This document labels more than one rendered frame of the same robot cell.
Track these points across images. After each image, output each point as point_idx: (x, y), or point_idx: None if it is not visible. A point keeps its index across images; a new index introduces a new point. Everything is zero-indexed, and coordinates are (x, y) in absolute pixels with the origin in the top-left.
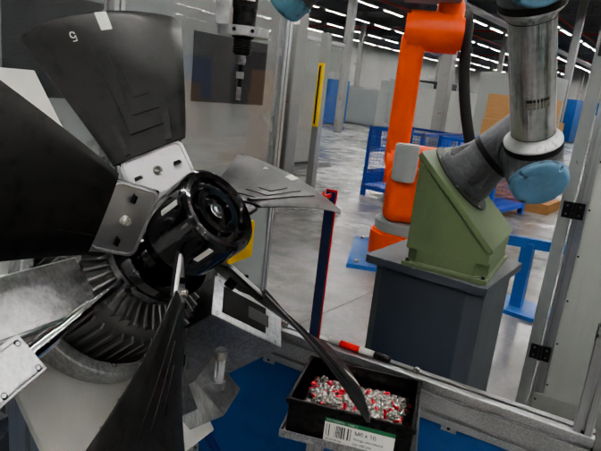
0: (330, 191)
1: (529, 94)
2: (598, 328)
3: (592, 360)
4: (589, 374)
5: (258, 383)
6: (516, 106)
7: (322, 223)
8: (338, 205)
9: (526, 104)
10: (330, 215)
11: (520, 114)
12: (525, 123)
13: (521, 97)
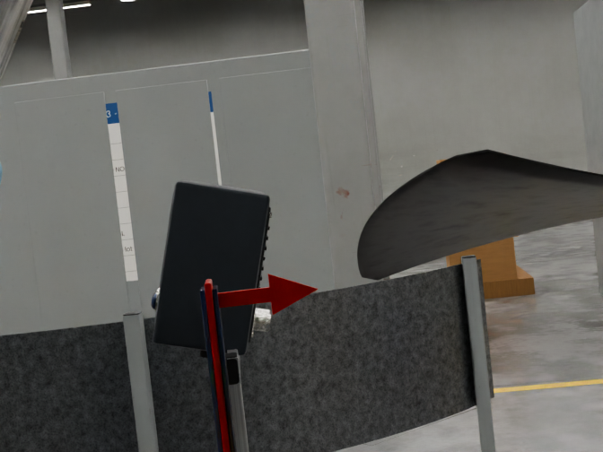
0: (217, 288)
1: (29, 7)
2: (236, 360)
3: (243, 409)
4: (246, 432)
5: None
6: (3, 32)
7: (224, 408)
8: None
9: (19, 29)
10: (226, 365)
11: (2, 51)
12: (1, 72)
13: (21, 12)
